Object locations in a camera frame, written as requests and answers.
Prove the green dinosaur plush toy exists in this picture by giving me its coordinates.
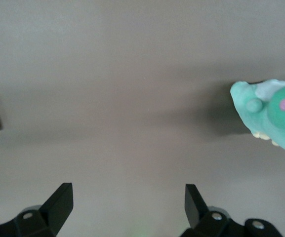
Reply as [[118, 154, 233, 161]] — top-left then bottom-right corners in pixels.
[[230, 76, 285, 158]]

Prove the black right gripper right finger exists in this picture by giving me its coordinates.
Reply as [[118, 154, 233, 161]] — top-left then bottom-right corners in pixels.
[[179, 184, 247, 237]]

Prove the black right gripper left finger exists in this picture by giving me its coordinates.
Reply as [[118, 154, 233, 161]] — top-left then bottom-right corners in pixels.
[[0, 182, 74, 237]]

